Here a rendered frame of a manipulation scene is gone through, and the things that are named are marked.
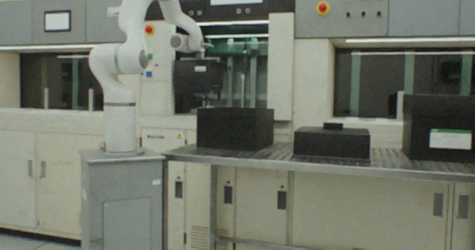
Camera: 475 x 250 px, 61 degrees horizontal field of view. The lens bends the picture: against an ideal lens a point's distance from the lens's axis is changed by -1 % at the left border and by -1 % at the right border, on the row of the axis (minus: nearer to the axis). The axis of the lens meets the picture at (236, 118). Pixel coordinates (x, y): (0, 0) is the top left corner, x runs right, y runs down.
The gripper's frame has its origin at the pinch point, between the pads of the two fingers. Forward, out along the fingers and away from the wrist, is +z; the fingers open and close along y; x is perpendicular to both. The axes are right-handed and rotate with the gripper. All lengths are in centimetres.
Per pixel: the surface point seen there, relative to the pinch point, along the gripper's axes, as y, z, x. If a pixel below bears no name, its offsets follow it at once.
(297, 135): 66, -60, -40
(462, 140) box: 125, -48, -40
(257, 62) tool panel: 13, 77, -2
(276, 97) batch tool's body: 48, -15, -27
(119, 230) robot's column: 7, -90, -75
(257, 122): 47, -51, -37
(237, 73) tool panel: -3, 80, -10
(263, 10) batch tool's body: 38.5, -9.9, 18.1
